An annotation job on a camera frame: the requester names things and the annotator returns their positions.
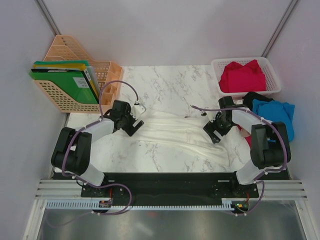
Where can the red t shirt on table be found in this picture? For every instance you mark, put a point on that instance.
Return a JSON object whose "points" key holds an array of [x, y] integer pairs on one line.
{"points": [[248, 139]]}

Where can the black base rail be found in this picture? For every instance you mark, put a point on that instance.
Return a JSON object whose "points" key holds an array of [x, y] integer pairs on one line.
{"points": [[170, 188]]}

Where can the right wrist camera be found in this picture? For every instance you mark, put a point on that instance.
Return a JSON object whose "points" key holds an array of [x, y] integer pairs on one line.
{"points": [[210, 114]]}

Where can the white plastic basket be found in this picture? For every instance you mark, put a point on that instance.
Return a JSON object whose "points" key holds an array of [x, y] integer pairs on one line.
{"points": [[273, 83]]}

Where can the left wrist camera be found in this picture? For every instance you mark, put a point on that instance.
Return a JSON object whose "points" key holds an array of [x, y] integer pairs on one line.
{"points": [[137, 110]]}

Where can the peach plastic file organizer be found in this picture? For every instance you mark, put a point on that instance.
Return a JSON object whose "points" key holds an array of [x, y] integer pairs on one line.
{"points": [[73, 81]]}

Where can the green file folder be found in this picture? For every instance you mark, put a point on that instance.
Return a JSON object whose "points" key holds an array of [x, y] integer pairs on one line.
{"points": [[67, 85]]}

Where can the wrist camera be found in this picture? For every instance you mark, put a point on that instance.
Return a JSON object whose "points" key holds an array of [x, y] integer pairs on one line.
{"points": [[210, 114], [137, 110]]}

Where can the beige pink t shirt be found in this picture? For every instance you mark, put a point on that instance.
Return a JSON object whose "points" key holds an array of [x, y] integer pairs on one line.
{"points": [[244, 133]]}

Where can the white slotted cable duct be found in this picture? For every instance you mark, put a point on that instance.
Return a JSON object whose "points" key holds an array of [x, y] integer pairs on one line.
{"points": [[95, 204]]}

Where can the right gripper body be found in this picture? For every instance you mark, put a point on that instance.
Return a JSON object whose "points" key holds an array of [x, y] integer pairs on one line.
{"points": [[219, 124]]}

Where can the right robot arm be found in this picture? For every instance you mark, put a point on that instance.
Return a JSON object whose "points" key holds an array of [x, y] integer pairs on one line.
{"points": [[270, 150]]}

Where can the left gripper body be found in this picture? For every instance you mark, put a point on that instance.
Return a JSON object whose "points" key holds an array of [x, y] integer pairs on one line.
{"points": [[129, 120]]}

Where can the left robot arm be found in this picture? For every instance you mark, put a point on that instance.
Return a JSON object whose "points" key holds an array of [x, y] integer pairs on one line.
{"points": [[72, 152]]}

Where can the white t shirt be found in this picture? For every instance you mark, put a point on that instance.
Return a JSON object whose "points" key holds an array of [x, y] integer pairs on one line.
{"points": [[186, 134]]}

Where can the red t shirt in basket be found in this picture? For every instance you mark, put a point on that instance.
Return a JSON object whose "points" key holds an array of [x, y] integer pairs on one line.
{"points": [[237, 78]]}

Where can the blue t shirt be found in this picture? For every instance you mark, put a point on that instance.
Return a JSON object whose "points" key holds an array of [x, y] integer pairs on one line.
{"points": [[276, 111]]}

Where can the black t shirt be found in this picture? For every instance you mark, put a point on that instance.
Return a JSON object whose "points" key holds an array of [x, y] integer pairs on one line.
{"points": [[251, 96]]}

